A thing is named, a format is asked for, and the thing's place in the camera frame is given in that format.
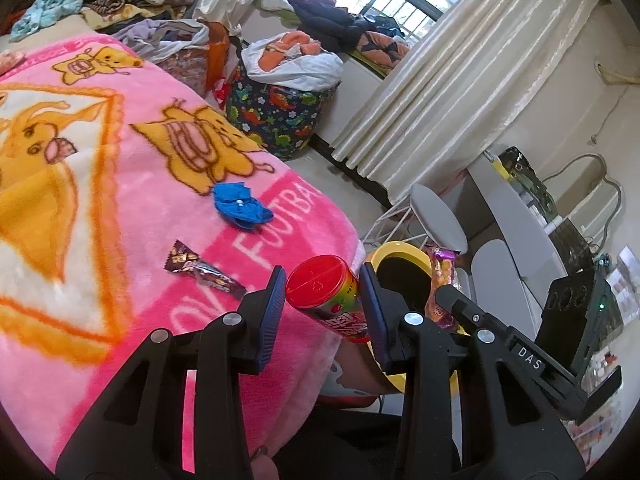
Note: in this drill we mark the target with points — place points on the crumpled blue wrapper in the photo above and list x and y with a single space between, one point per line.
240 205

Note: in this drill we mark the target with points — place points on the green circuit board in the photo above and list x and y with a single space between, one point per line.
525 180

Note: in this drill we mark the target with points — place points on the floral fabric bag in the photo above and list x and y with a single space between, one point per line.
187 67

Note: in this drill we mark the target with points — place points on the black box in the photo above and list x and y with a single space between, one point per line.
572 242

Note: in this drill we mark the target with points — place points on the grey garment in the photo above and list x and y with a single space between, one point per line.
160 35

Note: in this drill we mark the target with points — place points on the pink printed blanket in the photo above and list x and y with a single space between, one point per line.
100 240

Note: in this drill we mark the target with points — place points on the wide cream curtain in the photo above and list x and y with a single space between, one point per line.
475 85

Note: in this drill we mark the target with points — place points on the red-lid colourful can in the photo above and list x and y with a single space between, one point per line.
325 295

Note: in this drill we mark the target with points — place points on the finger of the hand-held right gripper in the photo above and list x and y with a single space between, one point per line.
465 307

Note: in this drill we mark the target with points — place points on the grey round stool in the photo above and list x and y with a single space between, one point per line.
500 275

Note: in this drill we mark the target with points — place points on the orange bag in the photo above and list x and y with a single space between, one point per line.
217 50

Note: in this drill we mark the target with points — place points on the yellow trash bin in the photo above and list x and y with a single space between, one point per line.
400 262

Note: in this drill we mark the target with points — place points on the light blue garment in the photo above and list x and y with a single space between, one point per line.
47 10

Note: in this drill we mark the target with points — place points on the dinosaur print laundry basket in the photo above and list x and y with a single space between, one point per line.
280 120

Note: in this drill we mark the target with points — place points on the white and orange laundry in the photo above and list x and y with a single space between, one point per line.
295 60

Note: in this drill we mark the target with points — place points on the clothes heap on windowsill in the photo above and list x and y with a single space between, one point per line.
340 25

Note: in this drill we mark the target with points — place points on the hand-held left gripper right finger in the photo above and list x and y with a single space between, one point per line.
374 320

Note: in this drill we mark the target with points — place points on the white table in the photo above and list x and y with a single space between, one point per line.
515 220

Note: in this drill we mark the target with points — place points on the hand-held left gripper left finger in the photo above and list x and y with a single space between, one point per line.
270 310

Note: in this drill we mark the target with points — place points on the brown snack wrapper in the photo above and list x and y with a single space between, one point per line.
200 270

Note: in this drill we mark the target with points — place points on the purple snack packet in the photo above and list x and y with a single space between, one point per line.
442 280

